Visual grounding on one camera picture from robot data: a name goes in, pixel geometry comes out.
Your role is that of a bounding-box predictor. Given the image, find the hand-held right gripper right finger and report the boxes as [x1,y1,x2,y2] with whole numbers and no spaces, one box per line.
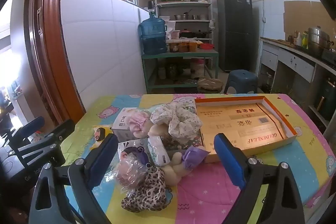
[213,133,306,224]

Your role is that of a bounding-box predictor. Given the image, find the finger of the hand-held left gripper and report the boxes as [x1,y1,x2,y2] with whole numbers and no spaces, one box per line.
[18,119,76,162]
[4,116,46,147]

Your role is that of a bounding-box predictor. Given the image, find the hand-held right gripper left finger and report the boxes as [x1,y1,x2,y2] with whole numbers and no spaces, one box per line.
[28,133,120,224]

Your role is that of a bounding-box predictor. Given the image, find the pink item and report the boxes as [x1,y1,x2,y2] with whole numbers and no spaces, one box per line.
[110,158,153,193]

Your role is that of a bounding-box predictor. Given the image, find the white packet with purple print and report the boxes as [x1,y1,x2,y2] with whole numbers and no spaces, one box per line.
[118,141,150,164]

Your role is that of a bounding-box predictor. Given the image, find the purple scrunchie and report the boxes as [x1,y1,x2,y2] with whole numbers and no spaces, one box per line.
[182,147,210,169]

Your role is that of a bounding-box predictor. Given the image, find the white green mask box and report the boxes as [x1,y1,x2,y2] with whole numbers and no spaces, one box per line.
[112,108,147,143]

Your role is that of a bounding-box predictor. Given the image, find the orange-rimmed cardboard box tray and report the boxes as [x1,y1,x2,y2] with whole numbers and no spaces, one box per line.
[194,95,298,164]

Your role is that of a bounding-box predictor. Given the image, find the dark floral tissue pack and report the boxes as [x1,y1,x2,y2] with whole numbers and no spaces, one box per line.
[160,132,204,152]

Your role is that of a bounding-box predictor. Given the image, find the pink scrunchie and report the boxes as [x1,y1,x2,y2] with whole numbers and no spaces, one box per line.
[129,112,151,139]

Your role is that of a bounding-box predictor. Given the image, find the beige plush doll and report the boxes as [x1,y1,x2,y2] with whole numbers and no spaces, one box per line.
[147,123,171,139]
[163,151,192,186]

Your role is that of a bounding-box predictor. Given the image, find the leopard print scrunchie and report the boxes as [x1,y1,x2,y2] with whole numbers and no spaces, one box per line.
[121,165,167,213]

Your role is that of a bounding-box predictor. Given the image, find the white printed tissue packet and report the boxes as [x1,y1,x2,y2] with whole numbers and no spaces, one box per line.
[147,136,171,167]

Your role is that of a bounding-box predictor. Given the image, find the white floral scrunchie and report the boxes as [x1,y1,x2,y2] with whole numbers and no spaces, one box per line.
[150,103,204,142]

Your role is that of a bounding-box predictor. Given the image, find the woven round cushion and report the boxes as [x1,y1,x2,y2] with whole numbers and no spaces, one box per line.
[197,78,223,94]

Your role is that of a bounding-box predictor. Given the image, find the blue plastic stool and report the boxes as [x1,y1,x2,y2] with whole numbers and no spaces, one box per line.
[224,70,259,94]

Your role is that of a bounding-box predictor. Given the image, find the green leafy plant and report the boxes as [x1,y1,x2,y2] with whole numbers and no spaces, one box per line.
[262,81,302,95]

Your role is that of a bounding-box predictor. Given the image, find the white jar with red lid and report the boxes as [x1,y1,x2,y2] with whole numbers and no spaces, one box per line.
[190,58,205,77]

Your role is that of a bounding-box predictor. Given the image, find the metal door latch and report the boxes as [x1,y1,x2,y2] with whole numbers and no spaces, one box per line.
[37,7,43,33]

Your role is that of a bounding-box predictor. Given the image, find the dark green air fryer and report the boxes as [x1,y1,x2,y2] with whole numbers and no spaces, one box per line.
[316,77,336,119]

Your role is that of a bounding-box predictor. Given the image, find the green metal table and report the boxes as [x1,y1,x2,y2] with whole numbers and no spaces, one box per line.
[142,49,219,93]

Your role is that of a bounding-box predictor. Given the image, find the grey kitchen counter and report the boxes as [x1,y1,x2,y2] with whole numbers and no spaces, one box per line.
[260,36,336,135]

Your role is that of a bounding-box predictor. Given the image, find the dark grey refrigerator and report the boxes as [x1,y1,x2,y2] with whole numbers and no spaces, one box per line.
[217,0,259,72]

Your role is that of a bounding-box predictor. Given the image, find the black wok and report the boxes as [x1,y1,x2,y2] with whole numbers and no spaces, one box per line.
[181,31,210,39]

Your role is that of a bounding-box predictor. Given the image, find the blue water jug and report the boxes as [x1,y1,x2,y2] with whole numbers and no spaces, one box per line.
[139,17,168,54]

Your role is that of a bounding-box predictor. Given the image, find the black gas stove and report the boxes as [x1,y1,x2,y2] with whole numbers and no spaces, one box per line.
[322,49,336,67]

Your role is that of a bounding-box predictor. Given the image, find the steel steamer pot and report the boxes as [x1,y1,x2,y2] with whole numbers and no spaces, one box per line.
[307,26,334,56]

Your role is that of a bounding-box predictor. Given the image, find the black water pump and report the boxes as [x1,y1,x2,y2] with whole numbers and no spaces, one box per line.
[147,1,156,18]

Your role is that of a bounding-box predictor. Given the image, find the white shelf rack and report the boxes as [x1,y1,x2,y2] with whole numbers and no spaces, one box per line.
[154,0,213,48]

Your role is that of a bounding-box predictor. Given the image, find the brown wooden door frame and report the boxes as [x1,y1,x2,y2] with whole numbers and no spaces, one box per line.
[24,0,86,125]

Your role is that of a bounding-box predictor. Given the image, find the cardboard wall sheet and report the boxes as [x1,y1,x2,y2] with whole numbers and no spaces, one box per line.
[283,1,336,35]

